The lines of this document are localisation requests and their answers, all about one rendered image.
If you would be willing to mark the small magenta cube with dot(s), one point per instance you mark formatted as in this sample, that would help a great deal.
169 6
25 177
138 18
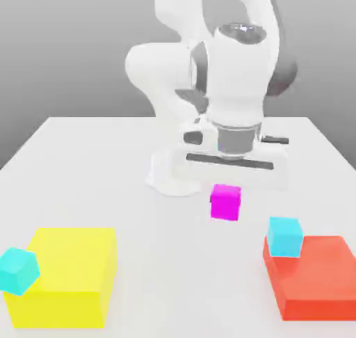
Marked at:
225 205

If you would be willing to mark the small cyan cube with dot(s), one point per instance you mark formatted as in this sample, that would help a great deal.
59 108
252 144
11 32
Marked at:
17 271
285 237

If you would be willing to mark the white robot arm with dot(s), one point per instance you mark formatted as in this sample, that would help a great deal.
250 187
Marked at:
239 93

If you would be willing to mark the large orange box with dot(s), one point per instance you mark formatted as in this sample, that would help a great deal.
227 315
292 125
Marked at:
314 279

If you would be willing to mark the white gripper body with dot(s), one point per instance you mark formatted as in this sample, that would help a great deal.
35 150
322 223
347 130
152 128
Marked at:
230 174

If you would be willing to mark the large yellow box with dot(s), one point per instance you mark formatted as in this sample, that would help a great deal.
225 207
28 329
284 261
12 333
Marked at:
69 279

